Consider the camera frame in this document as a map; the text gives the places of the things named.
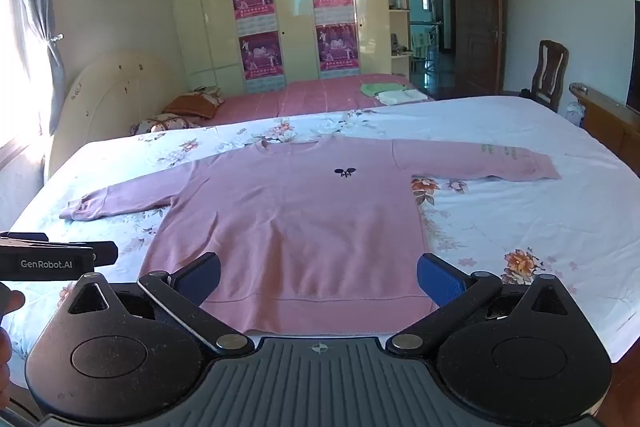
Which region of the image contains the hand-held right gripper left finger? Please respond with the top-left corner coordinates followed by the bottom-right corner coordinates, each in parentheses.
top-left (64, 252), bottom-right (256, 356)

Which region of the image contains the black television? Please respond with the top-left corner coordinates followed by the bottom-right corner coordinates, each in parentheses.
top-left (626, 0), bottom-right (640, 114)

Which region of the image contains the cream wardrobe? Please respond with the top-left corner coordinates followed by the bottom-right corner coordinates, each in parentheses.
top-left (162, 0), bottom-right (493, 96)

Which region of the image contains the brown wooden door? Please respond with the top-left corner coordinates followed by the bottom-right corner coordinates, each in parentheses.
top-left (452, 0), bottom-right (504, 98)

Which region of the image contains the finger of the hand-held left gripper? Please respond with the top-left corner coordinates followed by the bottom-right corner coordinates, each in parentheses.
top-left (93, 242), bottom-right (120, 266)

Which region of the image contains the cream headboard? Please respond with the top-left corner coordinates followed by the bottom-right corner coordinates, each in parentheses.
top-left (47, 52), bottom-right (189, 180)

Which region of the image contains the floral bed sheet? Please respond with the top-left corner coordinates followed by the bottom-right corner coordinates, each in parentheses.
top-left (0, 96), bottom-right (640, 390)

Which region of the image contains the green folded cloth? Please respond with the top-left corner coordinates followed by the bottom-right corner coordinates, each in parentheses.
top-left (360, 82), bottom-right (407, 98)

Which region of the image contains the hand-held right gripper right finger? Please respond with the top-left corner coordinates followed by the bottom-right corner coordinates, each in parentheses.
top-left (385, 252), bottom-right (581, 356)

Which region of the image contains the pink sweater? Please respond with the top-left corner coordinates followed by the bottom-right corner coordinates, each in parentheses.
top-left (60, 137), bottom-right (562, 336)

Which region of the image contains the grey curtain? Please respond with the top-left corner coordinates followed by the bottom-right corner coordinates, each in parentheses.
top-left (15, 0), bottom-right (69, 138)

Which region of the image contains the floral pillow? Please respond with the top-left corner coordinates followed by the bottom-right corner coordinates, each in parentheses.
top-left (130, 113), bottom-right (201, 136)

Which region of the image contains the pink bed cover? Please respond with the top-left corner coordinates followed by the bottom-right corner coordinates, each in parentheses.
top-left (200, 73), bottom-right (436, 128)

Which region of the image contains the wooden cabinet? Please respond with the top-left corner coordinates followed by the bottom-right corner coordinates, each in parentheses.
top-left (569, 82), bottom-right (640, 178)

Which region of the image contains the wooden chair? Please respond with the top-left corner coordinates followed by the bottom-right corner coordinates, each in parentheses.
top-left (520, 39), bottom-right (570, 112)

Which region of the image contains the person's left hand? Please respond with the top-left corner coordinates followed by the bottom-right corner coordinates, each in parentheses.
top-left (0, 289), bottom-right (26, 389)

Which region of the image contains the drying rack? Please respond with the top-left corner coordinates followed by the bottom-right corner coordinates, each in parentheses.
top-left (410, 22), bottom-right (443, 74)

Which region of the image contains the orange pillow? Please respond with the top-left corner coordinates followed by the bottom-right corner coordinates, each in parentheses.
top-left (162, 88), bottom-right (226, 119)

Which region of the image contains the white folded cloth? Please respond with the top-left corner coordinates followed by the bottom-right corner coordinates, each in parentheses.
top-left (375, 89), bottom-right (429, 106)

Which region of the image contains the window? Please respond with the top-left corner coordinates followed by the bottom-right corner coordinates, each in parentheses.
top-left (0, 0), bottom-right (32, 148)

